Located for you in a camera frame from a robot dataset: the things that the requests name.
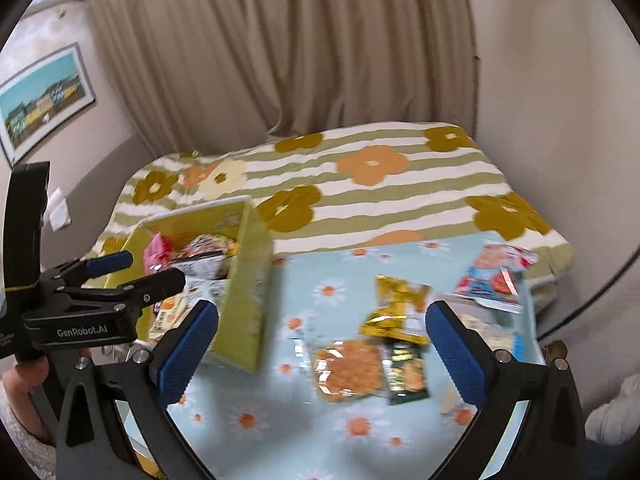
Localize yellow gold snack bag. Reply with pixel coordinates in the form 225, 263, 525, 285
358, 275, 433, 346

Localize clear orange cracker pack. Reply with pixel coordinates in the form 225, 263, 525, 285
311, 339, 384, 402

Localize dark green snack pack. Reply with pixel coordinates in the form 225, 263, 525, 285
382, 339, 431, 405

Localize white green snack bag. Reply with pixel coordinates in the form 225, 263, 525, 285
183, 276, 229, 309

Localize left hand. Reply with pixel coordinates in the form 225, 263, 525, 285
2, 356, 50, 400

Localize brown white snack bag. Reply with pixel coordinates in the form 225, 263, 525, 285
169, 234, 240, 281

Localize small pink snack pack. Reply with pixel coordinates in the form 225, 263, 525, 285
143, 233, 175, 275

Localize striped floral bed blanket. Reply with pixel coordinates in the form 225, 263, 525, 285
92, 122, 574, 282

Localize black metal rack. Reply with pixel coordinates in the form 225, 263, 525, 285
537, 246, 640, 344

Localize orange snack bag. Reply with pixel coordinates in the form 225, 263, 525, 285
148, 294, 194, 342

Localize green storage box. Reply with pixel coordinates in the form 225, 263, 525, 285
104, 196, 273, 372

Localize blue red snack bag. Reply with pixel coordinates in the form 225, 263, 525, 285
454, 244, 538, 314

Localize white wall papers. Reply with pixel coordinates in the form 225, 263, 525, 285
44, 188, 72, 232

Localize beige curtain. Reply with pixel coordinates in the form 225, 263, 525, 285
81, 0, 478, 156

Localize framed houses picture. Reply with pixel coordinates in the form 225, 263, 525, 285
0, 44, 96, 167

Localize blue daisy tablecloth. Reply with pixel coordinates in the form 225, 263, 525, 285
114, 231, 547, 480

